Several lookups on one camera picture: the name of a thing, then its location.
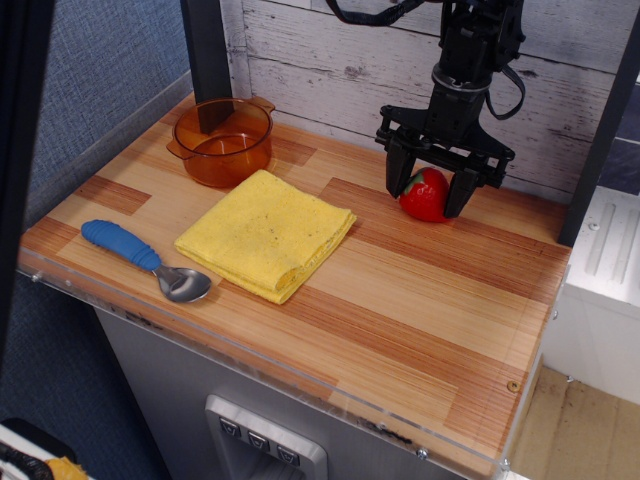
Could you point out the clear acrylic table guard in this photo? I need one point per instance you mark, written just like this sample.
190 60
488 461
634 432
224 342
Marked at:
429 334

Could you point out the silver cabinet with buttons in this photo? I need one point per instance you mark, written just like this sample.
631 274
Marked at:
211 420

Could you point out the red plastic strawberry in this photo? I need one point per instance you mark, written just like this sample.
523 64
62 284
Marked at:
425 197

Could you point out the yellow object bottom left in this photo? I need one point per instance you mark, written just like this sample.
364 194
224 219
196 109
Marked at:
63 468

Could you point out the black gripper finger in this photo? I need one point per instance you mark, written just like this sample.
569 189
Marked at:
400 161
462 186

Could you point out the dark grey left post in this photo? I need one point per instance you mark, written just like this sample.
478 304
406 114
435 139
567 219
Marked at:
206 44

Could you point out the blue handled metal spoon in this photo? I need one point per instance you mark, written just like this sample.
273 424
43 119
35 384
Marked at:
179 285

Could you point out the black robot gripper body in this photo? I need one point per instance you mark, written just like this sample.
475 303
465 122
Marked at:
448 134

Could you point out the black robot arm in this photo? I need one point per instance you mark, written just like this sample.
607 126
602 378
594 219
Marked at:
478 39

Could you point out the folded yellow cloth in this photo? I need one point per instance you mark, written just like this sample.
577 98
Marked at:
266 236

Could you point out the amber transparent plastic pot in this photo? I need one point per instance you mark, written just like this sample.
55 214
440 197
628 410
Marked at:
222 142

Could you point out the white grooved side unit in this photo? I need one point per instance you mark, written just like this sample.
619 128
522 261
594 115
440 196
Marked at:
593 333

